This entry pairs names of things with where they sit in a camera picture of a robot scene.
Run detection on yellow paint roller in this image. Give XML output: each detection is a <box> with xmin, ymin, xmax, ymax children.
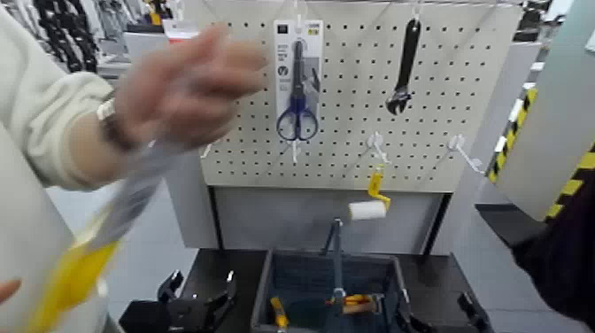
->
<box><xmin>348</xmin><ymin>165</ymin><xmax>393</xmax><ymax>222</ymax></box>

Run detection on black robot on stand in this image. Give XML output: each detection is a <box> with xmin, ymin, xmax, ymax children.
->
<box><xmin>33</xmin><ymin>0</ymin><xmax>101</xmax><ymax>74</ymax></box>

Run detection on orange wooden-handled tool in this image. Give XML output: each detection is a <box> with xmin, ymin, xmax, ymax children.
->
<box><xmin>325</xmin><ymin>292</ymin><xmax>385</xmax><ymax>317</ymax></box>

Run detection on grey panel with hazard tape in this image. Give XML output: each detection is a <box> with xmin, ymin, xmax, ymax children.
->
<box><xmin>484</xmin><ymin>0</ymin><xmax>595</xmax><ymax>222</ymax></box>

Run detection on grey display stand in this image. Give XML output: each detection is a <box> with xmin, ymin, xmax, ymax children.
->
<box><xmin>122</xmin><ymin>31</ymin><xmax>453</xmax><ymax>256</ymax></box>

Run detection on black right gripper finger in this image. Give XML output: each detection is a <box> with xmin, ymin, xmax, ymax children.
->
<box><xmin>456</xmin><ymin>290</ymin><xmax>495</xmax><ymax>333</ymax></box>
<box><xmin>394</xmin><ymin>287</ymin><xmax>437</xmax><ymax>333</ymax></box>

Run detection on packaged blue-handled scissors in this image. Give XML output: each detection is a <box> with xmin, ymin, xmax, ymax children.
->
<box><xmin>273</xmin><ymin>18</ymin><xmax>325</xmax><ymax>143</ymax></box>

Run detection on black adjustable wrench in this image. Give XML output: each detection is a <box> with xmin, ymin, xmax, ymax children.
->
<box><xmin>385</xmin><ymin>18</ymin><xmax>422</xmax><ymax>116</ymax></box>

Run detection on packaged yellow-handled pliers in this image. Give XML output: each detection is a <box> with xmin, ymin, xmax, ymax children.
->
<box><xmin>25</xmin><ymin>139</ymin><xmax>183</xmax><ymax>333</ymax></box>

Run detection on yellow-handled tool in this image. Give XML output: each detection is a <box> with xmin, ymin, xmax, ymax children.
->
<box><xmin>270</xmin><ymin>296</ymin><xmax>290</xmax><ymax>333</ymax></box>

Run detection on bare person hand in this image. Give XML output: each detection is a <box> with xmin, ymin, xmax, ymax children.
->
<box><xmin>113</xmin><ymin>23</ymin><xmax>269</xmax><ymax>151</ymax></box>
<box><xmin>0</xmin><ymin>277</ymin><xmax>22</xmax><ymax>306</ymax></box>

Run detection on person's cream sweater torso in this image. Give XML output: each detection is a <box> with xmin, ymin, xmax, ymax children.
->
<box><xmin>0</xmin><ymin>125</ymin><xmax>115</xmax><ymax>333</ymax></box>

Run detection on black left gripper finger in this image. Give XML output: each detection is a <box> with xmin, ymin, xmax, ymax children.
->
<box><xmin>157</xmin><ymin>269</ymin><xmax>185</xmax><ymax>303</ymax></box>
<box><xmin>203</xmin><ymin>270</ymin><xmax>239</xmax><ymax>328</ymax></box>

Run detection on beige pegboard panel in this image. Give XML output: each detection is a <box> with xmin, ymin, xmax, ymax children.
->
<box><xmin>199</xmin><ymin>0</ymin><xmax>524</xmax><ymax>193</ymax></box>

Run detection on red white sealant tube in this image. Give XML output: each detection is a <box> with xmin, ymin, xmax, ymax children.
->
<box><xmin>162</xmin><ymin>19</ymin><xmax>201</xmax><ymax>44</ymax></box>

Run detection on person forearm in cream sleeve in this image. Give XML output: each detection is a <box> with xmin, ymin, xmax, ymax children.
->
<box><xmin>0</xmin><ymin>9</ymin><xmax>141</xmax><ymax>191</ymax></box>

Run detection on grey plastic crate with handle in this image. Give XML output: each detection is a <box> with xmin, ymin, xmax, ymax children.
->
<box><xmin>251</xmin><ymin>217</ymin><xmax>418</xmax><ymax>333</ymax></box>

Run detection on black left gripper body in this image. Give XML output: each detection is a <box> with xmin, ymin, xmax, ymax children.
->
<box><xmin>166</xmin><ymin>297</ymin><xmax>225</xmax><ymax>333</ymax></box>

